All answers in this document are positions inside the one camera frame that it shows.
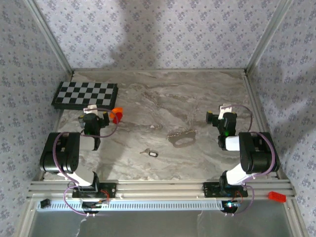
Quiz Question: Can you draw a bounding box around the aluminium frame post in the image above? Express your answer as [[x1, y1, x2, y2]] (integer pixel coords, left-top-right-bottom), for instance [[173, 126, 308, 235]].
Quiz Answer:
[[245, 0, 294, 75], [24, 0, 75, 75]]

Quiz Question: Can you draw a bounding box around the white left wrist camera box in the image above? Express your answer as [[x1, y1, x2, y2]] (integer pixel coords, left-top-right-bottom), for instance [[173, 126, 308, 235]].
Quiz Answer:
[[83, 104, 97, 115]]

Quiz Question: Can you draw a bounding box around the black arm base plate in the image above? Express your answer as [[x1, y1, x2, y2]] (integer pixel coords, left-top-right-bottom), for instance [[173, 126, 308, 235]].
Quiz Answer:
[[203, 182, 249, 198], [72, 182, 117, 198]]

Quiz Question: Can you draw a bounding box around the red rectangular brick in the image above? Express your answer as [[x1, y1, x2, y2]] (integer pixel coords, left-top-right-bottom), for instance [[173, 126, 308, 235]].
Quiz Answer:
[[268, 191, 287, 203]]

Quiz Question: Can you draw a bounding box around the grey slotted cable duct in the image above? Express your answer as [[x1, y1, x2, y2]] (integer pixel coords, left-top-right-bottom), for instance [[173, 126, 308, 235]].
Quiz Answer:
[[36, 199, 224, 212]]

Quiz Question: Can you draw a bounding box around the grey metal sheet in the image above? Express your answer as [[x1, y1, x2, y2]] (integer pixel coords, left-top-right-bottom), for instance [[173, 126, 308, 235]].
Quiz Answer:
[[32, 209, 296, 237]]

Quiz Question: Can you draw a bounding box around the aluminium side rail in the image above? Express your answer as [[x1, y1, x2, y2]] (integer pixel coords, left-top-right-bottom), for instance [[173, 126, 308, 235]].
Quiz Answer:
[[39, 71, 75, 181], [243, 70, 288, 181]]

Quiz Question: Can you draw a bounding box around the orange plastic arch piece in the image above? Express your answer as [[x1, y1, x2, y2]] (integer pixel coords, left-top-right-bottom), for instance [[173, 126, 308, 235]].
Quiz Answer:
[[110, 107, 123, 119]]

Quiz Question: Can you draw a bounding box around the aluminium front frame beam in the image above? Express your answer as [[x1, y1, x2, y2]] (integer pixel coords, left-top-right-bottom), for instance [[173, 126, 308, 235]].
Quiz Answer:
[[27, 179, 296, 200]]

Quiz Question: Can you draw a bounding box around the black grey chessboard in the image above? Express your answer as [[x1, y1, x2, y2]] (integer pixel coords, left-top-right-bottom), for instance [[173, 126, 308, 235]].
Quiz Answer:
[[51, 81, 119, 111]]

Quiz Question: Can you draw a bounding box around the electronics board with wires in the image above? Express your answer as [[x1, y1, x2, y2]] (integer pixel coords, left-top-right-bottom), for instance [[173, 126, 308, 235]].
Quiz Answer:
[[81, 200, 111, 214], [221, 200, 241, 213]]

